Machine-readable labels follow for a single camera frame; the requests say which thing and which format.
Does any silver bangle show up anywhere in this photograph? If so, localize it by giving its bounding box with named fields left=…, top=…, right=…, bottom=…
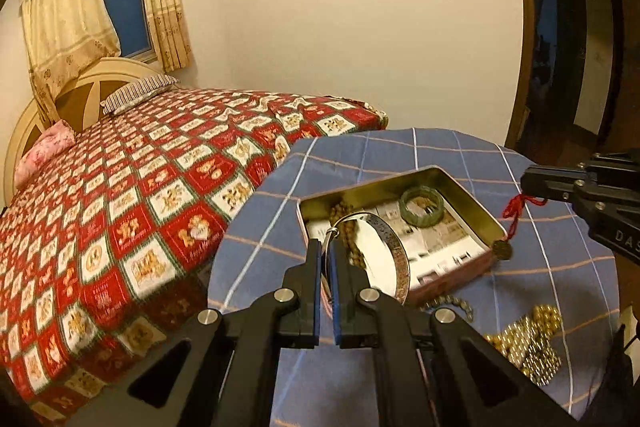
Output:
left=327, top=213, right=412, bottom=303

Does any bed with red patterned quilt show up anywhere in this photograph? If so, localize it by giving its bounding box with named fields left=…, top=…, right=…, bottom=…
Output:
left=0, top=87, right=388, bottom=423

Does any pink floral pillow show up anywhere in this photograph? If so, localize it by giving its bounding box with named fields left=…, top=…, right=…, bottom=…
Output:
left=14, top=119, right=77, bottom=188

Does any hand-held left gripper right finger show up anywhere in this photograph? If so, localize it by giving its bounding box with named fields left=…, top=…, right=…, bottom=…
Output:
left=327, top=241, right=581, bottom=427

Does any metal tin box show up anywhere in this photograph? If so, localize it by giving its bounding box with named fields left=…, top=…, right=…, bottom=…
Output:
left=297, top=165, right=508, bottom=308

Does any blue plaid tablecloth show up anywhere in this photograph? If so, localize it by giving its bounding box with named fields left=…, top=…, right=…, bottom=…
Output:
left=207, top=127, right=621, bottom=427

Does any wide yellow curtain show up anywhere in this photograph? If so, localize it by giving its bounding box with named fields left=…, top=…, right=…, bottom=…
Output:
left=19, top=0, right=122, bottom=118

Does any small gold bead chain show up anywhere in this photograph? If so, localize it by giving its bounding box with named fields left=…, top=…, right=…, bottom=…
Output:
left=482, top=329, right=551, bottom=387

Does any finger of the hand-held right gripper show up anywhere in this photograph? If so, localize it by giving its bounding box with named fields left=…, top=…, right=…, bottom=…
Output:
left=520, top=166, right=593, bottom=204
left=580, top=153, right=640, bottom=188

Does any brown wooden bead bracelet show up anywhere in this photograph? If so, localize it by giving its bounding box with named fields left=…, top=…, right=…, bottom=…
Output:
left=327, top=201, right=373, bottom=268

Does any green jade bracelet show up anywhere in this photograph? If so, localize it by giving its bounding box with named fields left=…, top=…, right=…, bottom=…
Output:
left=400, top=187, right=445, bottom=225

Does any red string coin pendant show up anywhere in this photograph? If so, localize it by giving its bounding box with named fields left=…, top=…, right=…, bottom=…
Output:
left=491, top=193, right=548, bottom=260

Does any brown wooden door frame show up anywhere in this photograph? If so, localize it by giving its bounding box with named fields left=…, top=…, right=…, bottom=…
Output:
left=506, top=0, right=536, bottom=150

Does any striped pillow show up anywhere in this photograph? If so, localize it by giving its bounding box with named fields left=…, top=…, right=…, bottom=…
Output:
left=100, top=76, right=181, bottom=115

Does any cream wooden headboard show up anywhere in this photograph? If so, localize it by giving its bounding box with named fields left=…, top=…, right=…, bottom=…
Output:
left=4, top=58, right=163, bottom=202

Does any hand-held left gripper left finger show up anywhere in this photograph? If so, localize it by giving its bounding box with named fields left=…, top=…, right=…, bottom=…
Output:
left=65, top=239, right=321, bottom=427

